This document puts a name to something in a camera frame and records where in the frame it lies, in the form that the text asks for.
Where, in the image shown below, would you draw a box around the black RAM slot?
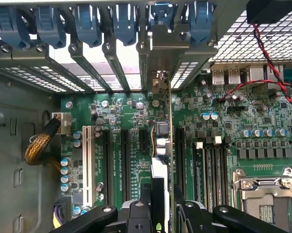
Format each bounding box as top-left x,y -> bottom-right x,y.
205,135 -> 215,209
222,135 -> 233,207
213,135 -> 224,209

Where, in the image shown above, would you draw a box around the metal CPU socket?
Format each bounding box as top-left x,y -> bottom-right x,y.
232,166 -> 292,233

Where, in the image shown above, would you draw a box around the white expansion slot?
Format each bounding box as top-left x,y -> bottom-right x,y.
81,125 -> 96,207

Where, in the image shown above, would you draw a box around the short black expansion slot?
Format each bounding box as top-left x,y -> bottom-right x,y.
139,129 -> 151,153

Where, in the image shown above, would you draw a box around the white power connector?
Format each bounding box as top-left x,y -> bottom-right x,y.
51,112 -> 72,136

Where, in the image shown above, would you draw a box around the green motherboard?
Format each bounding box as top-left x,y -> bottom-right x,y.
60,64 -> 292,233

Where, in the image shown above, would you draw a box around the metal expansion slot cover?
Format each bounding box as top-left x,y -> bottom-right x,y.
0,46 -> 68,94
11,45 -> 95,94
171,45 -> 218,90

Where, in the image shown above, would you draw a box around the open grey PC case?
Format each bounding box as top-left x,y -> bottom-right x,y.
0,0 -> 292,233

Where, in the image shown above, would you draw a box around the purple yellow wires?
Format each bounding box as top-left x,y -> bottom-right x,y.
52,202 -> 65,230

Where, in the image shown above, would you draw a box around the yellow black braided power cable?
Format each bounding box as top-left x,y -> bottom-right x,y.
23,116 -> 64,170

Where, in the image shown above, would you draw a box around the red black twisted wire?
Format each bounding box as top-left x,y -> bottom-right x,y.
218,23 -> 292,109

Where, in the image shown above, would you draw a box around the black intrusion switch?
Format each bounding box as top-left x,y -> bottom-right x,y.
246,0 -> 292,25

